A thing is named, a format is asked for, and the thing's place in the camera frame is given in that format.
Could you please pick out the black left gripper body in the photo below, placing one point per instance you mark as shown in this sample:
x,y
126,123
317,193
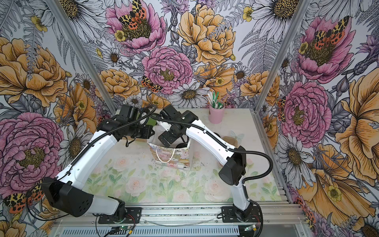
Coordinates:
x,y
138,131

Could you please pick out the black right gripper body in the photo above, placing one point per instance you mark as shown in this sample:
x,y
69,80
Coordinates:
x,y
171,135

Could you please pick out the cartoon animal paper gift bag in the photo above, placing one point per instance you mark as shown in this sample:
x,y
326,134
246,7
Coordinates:
x,y
170,157

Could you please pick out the brown pulp cup carrier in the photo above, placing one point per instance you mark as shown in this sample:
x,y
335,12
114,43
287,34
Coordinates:
x,y
231,140

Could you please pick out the black plastic cup lid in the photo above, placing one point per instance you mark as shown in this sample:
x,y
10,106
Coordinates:
x,y
181,146

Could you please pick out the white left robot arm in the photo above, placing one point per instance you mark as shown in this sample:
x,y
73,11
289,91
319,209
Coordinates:
x,y
65,191

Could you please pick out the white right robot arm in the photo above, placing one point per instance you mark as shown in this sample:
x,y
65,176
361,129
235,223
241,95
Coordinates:
x,y
233,160

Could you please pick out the pink plastic straw cup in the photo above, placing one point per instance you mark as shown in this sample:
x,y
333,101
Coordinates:
x,y
216,115

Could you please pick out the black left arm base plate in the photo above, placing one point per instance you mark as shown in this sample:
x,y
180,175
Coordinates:
x,y
131,215

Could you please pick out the aluminium left corner post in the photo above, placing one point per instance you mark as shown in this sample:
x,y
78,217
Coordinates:
x,y
75,42

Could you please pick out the aluminium corner post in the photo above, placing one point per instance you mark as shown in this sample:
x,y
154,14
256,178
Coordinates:
x,y
294,26
75,42

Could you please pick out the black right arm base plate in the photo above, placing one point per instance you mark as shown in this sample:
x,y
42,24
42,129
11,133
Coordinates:
x,y
231,214

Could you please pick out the white ventilated cable duct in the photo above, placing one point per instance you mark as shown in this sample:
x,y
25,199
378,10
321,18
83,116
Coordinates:
x,y
153,231

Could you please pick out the aluminium front frame rail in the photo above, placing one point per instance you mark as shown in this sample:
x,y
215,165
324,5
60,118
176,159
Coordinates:
x,y
170,214

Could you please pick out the aluminium right corner post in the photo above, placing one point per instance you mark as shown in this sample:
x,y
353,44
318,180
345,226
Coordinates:
x,y
294,26

